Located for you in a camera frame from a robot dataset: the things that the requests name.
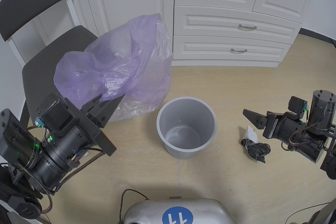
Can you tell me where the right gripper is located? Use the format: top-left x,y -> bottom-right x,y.
243,109 -> 309,146

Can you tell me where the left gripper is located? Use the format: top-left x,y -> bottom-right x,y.
42,94 -> 126,166

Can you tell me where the purple plastic bag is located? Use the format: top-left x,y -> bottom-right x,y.
54,13 -> 173,122

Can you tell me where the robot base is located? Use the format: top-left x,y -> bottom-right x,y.
123,198 -> 235,224

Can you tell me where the crumpled black plastic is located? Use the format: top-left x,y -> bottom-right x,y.
241,138 -> 271,163

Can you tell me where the white trash bin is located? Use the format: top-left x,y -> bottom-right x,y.
156,97 -> 217,159

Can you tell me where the crumpled white paper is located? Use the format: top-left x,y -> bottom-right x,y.
243,125 -> 259,145

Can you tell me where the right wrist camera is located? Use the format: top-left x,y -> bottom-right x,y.
285,96 -> 309,121

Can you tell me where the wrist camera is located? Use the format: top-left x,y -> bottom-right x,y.
34,93 -> 76,137
285,96 -> 309,121

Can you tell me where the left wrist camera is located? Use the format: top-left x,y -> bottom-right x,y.
34,93 -> 76,137

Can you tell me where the black cable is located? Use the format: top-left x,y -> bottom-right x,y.
119,189 -> 150,222

